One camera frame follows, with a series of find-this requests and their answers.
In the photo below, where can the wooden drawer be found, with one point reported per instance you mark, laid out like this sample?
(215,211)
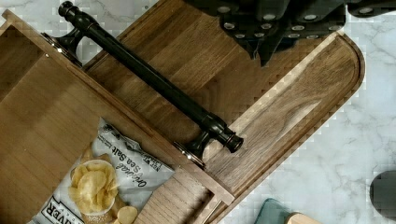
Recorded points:
(50,110)

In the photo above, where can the teal object with wood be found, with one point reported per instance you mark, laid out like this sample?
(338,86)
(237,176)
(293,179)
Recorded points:
(275,212)

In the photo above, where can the potato chips bag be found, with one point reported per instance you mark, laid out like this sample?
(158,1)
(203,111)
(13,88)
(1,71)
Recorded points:
(109,184)

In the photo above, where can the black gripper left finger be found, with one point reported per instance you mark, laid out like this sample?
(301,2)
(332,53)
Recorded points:
(257,26)

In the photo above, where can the wooden cabinet lower front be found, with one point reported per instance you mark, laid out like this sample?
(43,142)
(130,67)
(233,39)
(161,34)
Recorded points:
(273,107)

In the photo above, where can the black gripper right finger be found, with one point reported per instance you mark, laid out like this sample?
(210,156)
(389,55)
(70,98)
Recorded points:
(310,19)

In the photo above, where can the dark round object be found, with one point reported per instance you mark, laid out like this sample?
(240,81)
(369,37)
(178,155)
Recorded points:
(383,194)

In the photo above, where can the black metal drawer handle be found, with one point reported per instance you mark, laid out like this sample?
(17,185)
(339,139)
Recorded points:
(212,127)

